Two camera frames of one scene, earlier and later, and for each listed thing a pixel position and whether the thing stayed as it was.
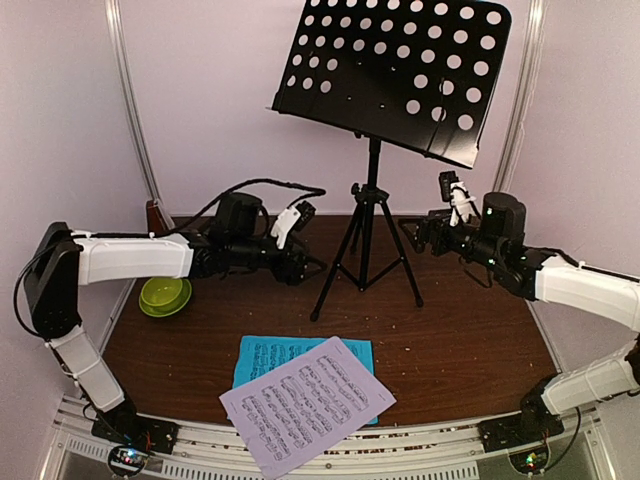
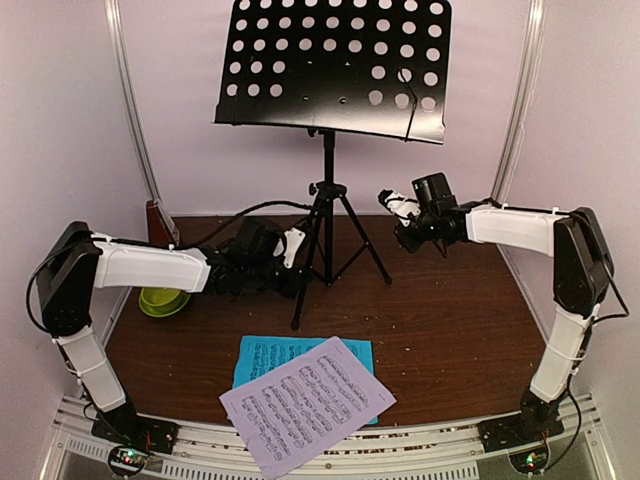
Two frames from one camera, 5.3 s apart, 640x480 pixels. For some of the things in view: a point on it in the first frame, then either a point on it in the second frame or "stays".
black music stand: (417, 73) → (375, 68)
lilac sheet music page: (291, 414) stays
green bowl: (163, 296) stays
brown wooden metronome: (154, 221) stays
